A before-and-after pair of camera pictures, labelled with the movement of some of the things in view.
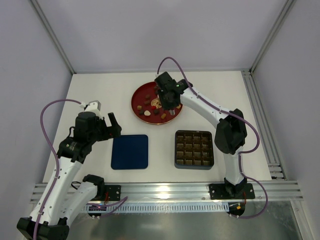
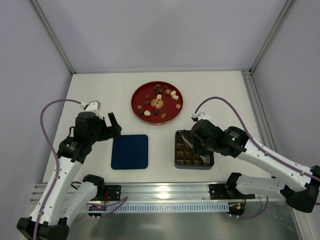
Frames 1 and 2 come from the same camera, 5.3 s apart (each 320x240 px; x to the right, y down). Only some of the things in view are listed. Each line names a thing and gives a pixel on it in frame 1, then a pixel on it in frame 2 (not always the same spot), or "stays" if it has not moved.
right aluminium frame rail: [264, 130] stays
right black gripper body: [169, 100] -> [198, 144]
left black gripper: [105, 128] stays
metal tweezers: [172, 112] -> [206, 158]
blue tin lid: [130, 152] stays
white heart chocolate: [147, 113] stays
